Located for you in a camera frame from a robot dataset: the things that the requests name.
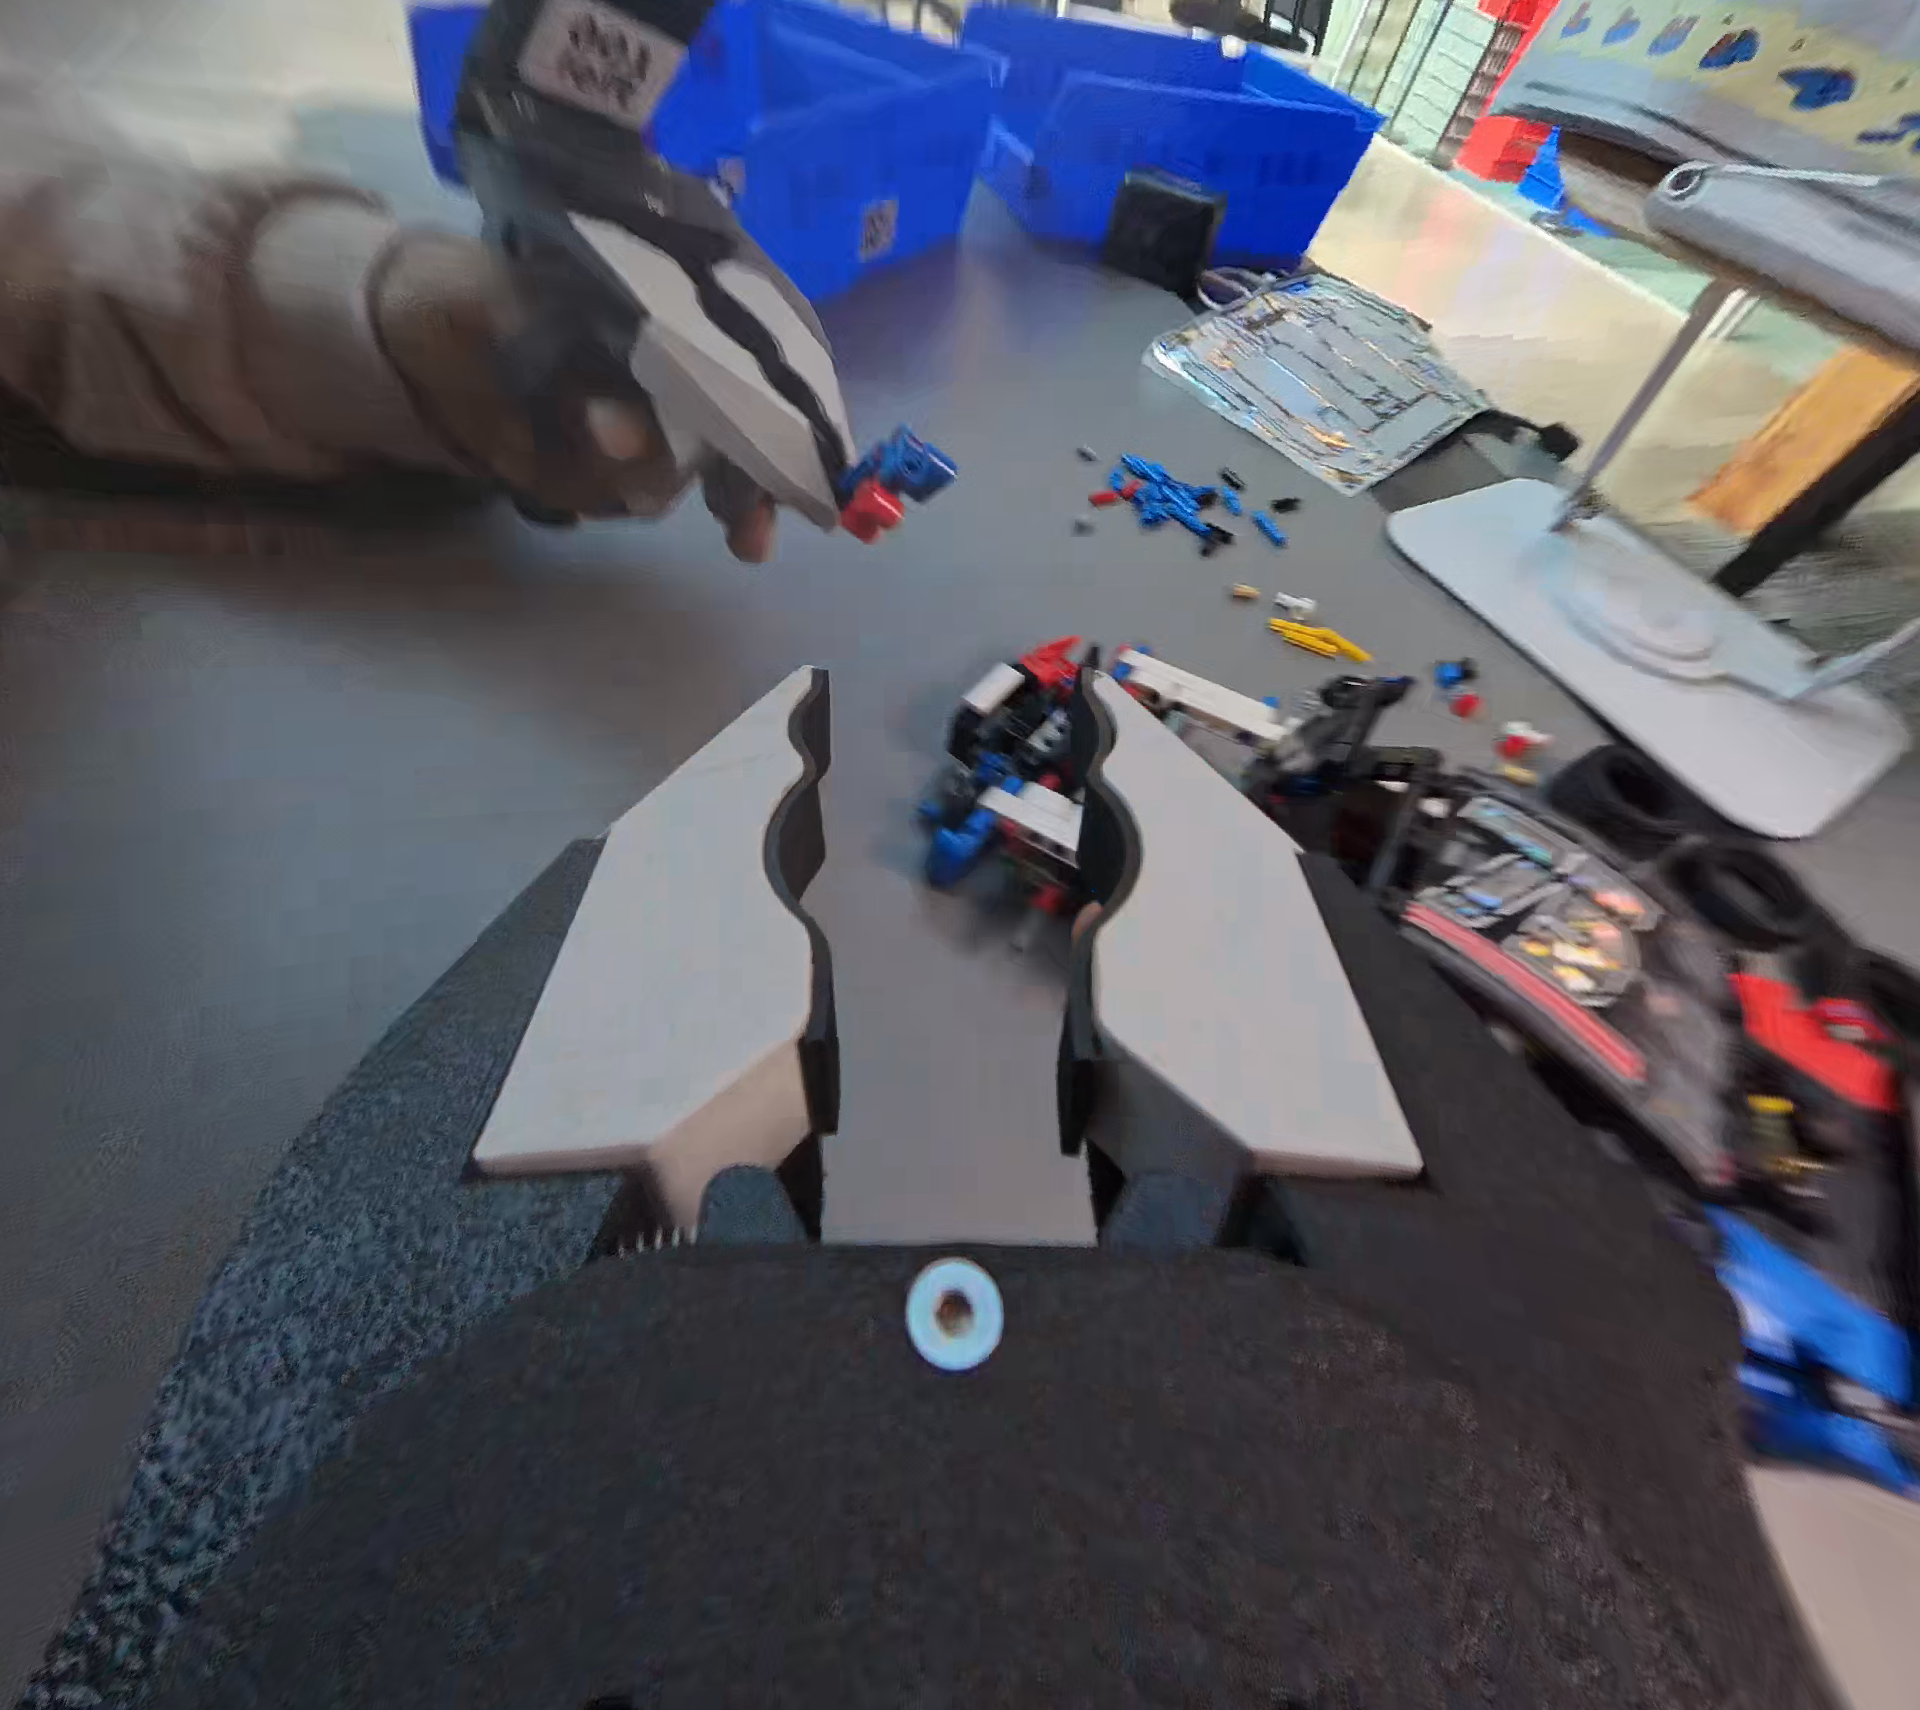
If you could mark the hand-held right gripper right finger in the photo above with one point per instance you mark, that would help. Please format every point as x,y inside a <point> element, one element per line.
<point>1230,990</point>

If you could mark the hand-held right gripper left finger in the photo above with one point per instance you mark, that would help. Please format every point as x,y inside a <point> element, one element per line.
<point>660,990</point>

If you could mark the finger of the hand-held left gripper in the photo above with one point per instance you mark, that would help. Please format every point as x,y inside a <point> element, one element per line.
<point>795,345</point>
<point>705,391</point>

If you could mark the blue and red toy piece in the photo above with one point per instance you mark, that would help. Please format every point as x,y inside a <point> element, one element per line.
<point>900,472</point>

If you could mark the toy race car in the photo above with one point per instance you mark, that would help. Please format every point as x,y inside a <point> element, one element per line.
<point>1560,931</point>

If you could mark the person's left forearm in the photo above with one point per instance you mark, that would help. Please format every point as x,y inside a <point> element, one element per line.
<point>181,314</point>

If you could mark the person's left hand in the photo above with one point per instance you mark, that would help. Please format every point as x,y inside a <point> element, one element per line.
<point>451,360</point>

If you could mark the blue plastic bin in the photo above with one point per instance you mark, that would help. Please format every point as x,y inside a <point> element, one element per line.
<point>840,151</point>
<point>1201,120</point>

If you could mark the yellow toy axle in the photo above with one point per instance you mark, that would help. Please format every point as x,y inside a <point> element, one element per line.
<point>1304,632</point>
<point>1338,650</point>

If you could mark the small black box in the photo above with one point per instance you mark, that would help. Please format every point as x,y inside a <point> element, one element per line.
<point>1162,232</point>

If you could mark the single blue toy pin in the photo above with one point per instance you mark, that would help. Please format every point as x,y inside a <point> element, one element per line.
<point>1453,673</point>

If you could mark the pile of blue connector pins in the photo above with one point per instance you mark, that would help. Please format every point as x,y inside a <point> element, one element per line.
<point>1162,495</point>

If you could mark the black toy tyre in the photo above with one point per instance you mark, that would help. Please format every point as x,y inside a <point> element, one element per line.
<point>1620,795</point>
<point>1741,896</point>

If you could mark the silver sticker sheet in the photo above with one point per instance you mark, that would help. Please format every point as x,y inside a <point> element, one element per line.
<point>1321,374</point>

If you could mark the white book stand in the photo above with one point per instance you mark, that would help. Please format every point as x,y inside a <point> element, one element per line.
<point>1650,645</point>

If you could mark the black plug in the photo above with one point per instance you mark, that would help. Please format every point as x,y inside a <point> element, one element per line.
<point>1545,439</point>

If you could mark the wooden panel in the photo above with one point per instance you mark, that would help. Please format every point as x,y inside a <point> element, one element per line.
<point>1815,435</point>

